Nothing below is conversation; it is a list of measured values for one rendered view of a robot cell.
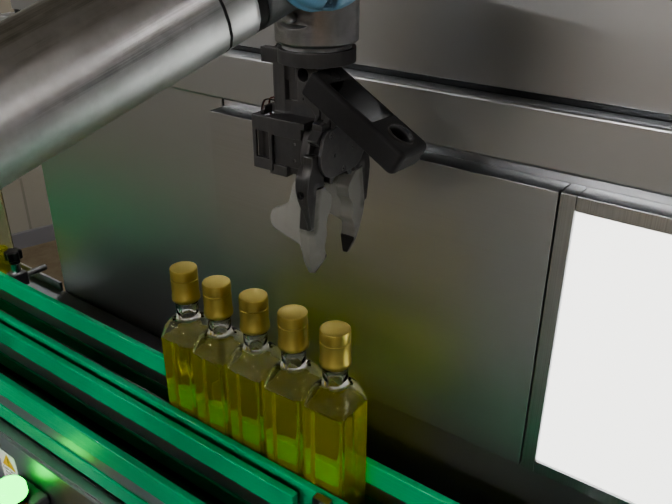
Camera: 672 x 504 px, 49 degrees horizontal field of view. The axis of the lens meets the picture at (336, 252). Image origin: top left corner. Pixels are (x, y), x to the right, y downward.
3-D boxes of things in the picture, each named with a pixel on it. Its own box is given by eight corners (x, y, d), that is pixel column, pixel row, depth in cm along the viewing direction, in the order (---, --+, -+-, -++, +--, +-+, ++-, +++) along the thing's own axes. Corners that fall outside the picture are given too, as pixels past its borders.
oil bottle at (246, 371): (294, 477, 97) (289, 341, 88) (265, 503, 93) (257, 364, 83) (261, 460, 100) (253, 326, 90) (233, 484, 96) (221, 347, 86)
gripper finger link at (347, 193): (325, 225, 81) (313, 151, 75) (371, 238, 78) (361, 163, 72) (309, 240, 79) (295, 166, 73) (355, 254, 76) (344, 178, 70)
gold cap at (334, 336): (358, 360, 80) (358, 325, 78) (339, 376, 77) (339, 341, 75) (331, 349, 82) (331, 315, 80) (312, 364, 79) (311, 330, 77)
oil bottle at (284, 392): (329, 497, 94) (328, 359, 84) (302, 525, 90) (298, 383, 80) (294, 479, 97) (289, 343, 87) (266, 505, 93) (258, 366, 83)
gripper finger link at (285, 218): (276, 259, 75) (286, 170, 72) (324, 275, 72) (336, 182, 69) (257, 264, 72) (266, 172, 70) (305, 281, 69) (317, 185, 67)
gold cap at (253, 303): (276, 324, 86) (274, 292, 84) (257, 339, 84) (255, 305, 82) (252, 316, 88) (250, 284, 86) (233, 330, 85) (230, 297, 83)
